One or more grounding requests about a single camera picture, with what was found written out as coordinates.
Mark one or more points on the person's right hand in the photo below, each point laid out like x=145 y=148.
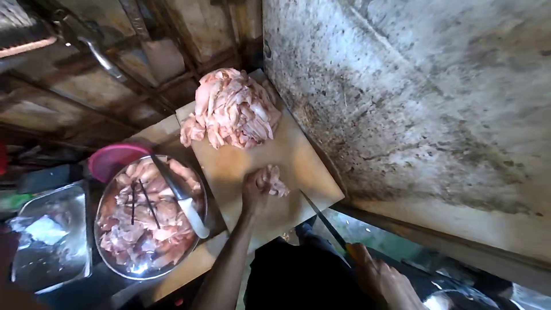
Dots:
x=383 y=275

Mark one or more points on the person's left hand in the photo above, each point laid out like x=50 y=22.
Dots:
x=254 y=191

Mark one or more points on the person's left fingers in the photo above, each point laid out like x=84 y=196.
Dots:
x=264 y=177

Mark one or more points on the person's right fingers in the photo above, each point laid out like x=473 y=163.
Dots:
x=360 y=255

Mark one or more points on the single raw chicken piece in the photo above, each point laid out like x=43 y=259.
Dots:
x=277 y=185

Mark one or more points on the person's left forearm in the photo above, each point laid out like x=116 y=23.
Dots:
x=230 y=262

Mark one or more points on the large cutting board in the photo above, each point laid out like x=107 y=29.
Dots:
x=301 y=159

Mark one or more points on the person's legs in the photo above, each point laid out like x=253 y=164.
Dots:
x=316 y=237

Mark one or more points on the person's body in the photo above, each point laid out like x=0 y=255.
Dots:
x=297 y=280

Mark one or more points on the pile of raw chicken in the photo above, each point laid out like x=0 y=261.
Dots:
x=232 y=107

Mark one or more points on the shiny metal pot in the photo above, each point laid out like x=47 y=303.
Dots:
x=452 y=300

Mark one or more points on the heap of cut meat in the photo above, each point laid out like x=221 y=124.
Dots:
x=165 y=211

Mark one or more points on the wooden table board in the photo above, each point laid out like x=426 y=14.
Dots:
x=189 y=269

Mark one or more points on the thin dark rod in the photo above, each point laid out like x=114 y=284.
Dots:
x=132 y=204
x=149 y=204

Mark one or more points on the pink plastic basin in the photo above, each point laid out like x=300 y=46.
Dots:
x=105 y=162

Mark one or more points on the round metal bowl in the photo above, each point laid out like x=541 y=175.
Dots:
x=98 y=241

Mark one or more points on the rectangular metal tray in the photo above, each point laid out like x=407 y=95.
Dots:
x=73 y=262

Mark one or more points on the dark grey box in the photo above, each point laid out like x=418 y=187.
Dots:
x=47 y=178

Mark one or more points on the clear plastic bag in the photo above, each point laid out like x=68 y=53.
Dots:
x=46 y=229

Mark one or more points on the green plastic bag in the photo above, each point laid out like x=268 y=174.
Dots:
x=13 y=200

